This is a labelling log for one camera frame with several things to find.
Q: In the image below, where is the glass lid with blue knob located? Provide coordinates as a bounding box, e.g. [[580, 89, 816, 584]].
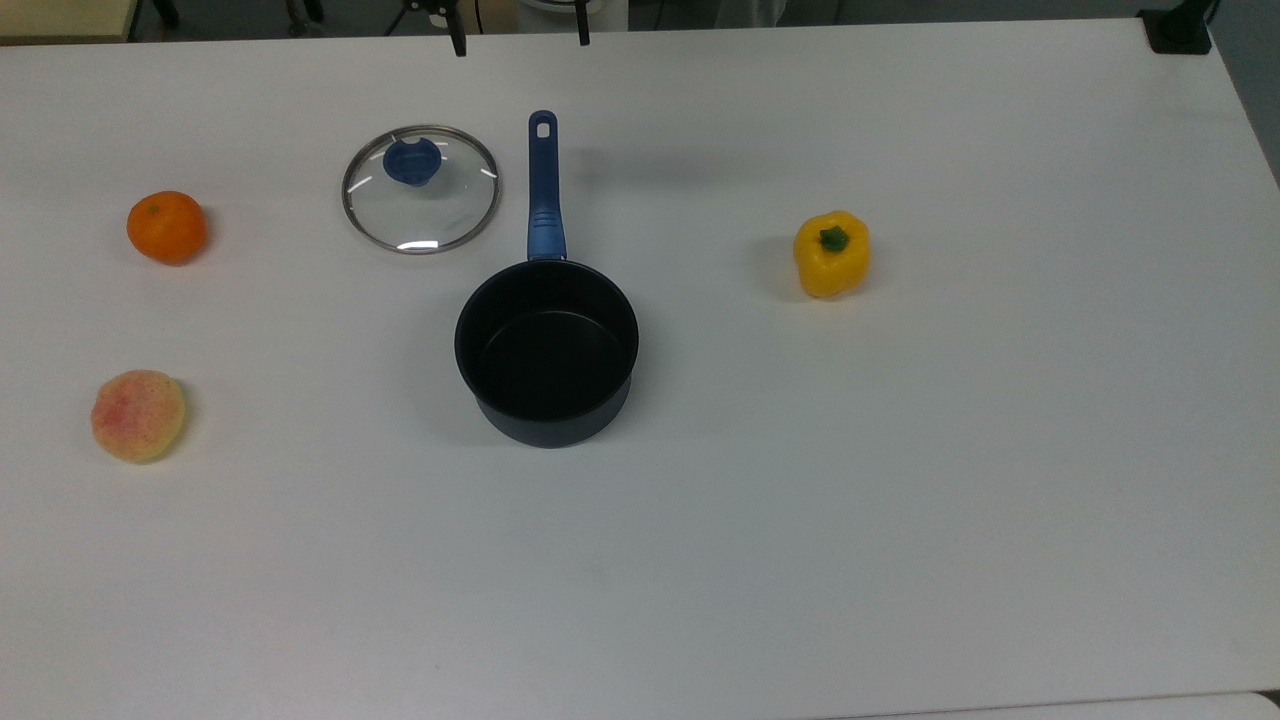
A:
[[341, 124, 502, 255]]

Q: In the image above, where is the dark saucepan with blue handle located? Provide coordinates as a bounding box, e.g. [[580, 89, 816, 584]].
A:
[[454, 110, 641, 449]]

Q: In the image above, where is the black camera clamp mount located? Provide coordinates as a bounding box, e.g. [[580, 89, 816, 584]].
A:
[[1138, 0, 1216, 55]]

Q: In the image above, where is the orange mandarin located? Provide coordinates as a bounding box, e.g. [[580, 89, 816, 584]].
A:
[[126, 190, 208, 266]]

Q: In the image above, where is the yellow bell pepper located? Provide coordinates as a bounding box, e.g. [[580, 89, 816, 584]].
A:
[[793, 210, 872, 300]]

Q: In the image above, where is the light wooden table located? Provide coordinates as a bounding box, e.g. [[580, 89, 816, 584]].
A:
[[0, 0, 138, 43]]

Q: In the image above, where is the pink yellow peach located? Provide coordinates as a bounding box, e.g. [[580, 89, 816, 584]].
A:
[[90, 369, 187, 464]]

